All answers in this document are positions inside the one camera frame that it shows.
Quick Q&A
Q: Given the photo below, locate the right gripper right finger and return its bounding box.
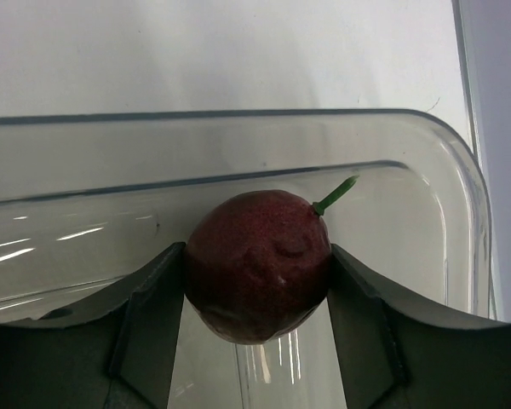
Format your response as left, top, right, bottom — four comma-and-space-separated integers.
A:
327, 245, 511, 408

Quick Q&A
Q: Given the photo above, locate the clear grey plastic bin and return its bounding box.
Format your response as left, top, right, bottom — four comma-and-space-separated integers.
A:
0, 109, 491, 408

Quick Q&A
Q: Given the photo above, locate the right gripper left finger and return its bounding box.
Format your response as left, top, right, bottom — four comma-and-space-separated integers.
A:
0, 243, 184, 408

